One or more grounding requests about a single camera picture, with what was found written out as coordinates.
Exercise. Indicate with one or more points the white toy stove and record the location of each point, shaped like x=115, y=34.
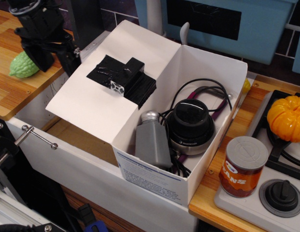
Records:
x=260, y=176

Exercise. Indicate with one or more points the black stove knob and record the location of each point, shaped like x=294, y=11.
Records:
x=280, y=197

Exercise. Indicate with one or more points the blue toy oven cabinet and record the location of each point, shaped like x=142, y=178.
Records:
x=249, y=29

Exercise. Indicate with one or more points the grey bottle silver cap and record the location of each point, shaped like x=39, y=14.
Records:
x=151, y=144

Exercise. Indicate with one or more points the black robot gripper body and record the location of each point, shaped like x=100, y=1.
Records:
x=42, y=25

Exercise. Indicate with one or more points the white cardboard box with flap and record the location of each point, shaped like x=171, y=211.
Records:
x=107, y=115

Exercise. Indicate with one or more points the black 3D mouse puck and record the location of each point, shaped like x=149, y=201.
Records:
x=191, y=128

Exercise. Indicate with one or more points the blue clamp handle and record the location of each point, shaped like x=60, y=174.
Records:
x=88, y=218

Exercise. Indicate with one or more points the green bitter gourd toy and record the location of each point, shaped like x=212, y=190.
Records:
x=22, y=66

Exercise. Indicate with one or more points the metal clamp screw handle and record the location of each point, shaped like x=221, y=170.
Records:
x=30, y=130

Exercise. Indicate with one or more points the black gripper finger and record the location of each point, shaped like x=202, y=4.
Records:
x=41, y=58
x=70, y=61

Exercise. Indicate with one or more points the black taped handle block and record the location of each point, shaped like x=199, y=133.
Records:
x=129, y=79

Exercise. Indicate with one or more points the white faucet spout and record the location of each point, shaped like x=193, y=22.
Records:
x=184, y=33

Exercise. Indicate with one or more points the orange beans can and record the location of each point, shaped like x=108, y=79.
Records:
x=240, y=172

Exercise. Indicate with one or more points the orange toy pumpkin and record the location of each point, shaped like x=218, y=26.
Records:
x=284, y=118

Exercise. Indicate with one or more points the yellow toy behind box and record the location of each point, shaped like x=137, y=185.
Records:
x=246, y=86

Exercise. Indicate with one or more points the black burner grate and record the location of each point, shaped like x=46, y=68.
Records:
x=282, y=154

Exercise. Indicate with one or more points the black clamp body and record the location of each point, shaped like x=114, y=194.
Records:
x=8, y=152

